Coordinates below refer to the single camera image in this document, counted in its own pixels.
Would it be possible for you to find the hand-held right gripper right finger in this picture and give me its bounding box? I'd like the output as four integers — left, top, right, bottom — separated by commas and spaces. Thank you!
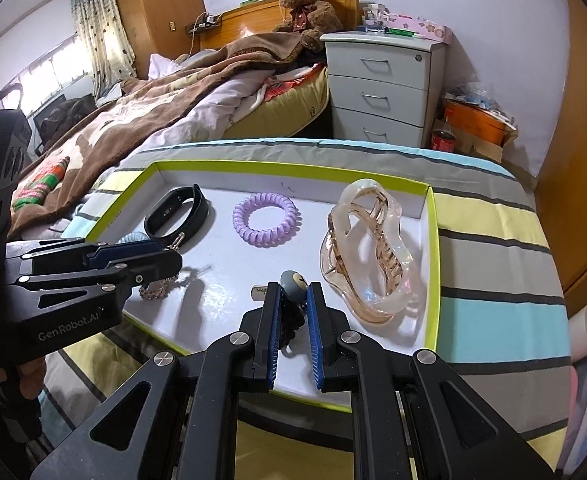
307, 281, 559, 480

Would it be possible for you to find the wide wooden wardrobe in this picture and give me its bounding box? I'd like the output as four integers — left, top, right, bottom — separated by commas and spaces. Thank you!
536, 0, 587, 321

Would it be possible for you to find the purple spiral hair tie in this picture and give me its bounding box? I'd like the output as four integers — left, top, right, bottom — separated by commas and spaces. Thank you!
232, 191, 301, 247

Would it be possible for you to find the orange box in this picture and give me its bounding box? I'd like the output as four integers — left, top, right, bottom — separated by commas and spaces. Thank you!
443, 97, 509, 147

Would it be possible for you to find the clear hair claw clip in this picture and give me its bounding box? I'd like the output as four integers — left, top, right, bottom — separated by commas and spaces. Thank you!
319, 178, 421, 325

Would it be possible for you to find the pink flowered box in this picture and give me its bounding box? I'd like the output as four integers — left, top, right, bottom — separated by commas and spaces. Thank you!
383, 14, 455, 43

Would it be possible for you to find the clear glass jar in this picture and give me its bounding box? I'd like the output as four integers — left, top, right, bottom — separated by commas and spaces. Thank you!
361, 4, 389, 33

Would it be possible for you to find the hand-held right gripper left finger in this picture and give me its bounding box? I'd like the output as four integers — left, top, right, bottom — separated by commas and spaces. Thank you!
30, 282, 281, 480

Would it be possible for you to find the dotted curtain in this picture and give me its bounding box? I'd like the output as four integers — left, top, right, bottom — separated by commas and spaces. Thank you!
68, 0, 138, 101

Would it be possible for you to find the narrow wooden wardrobe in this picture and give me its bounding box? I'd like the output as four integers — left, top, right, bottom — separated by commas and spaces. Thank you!
110, 0, 206, 83

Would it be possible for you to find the brown blanket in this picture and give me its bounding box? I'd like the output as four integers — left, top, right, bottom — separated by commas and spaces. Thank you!
6, 32, 324, 241

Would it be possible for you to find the red soda bottle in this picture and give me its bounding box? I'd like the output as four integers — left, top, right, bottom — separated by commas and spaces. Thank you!
431, 117, 459, 153

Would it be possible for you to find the green cardboard box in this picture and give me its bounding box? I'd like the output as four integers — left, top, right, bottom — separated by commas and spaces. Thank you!
60, 160, 441, 413

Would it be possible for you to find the black hair tie teal ball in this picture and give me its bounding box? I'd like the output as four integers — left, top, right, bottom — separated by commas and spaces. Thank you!
250, 270, 309, 356

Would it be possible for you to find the brown beaded bracelet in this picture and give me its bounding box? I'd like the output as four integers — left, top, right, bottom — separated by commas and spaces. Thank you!
137, 237, 186, 303

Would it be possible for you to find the white nightstand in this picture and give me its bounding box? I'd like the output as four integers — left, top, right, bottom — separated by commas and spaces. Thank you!
320, 30, 447, 151

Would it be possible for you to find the person's left hand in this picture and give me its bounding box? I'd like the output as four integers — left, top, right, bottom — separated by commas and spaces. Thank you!
3, 352, 49, 406

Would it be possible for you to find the black monitor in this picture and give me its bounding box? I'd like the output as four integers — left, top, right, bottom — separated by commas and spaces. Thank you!
32, 92, 71, 137

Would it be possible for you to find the window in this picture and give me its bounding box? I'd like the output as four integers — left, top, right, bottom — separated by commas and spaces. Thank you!
10, 35, 94, 111

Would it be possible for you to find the striped tablecloth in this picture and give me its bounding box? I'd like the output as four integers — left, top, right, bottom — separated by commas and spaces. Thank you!
38, 137, 571, 480

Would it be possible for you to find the wooden headboard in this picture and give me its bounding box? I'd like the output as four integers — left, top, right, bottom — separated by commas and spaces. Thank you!
183, 0, 361, 53

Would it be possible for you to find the yellow mattress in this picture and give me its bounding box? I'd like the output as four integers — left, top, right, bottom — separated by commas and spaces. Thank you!
223, 65, 331, 138

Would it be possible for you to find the power strip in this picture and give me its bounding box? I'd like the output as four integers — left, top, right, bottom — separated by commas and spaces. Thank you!
186, 12, 224, 33

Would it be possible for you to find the brown teddy bear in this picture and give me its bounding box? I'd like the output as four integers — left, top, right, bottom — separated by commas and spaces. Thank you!
272, 0, 344, 53

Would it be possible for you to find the black fitness band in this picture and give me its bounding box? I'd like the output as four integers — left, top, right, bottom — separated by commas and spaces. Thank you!
143, 184, 211, 243

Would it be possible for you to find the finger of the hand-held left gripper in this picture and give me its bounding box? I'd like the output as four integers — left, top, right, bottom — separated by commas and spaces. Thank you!
7, 251, 184, 309
6, 237, 166, 276

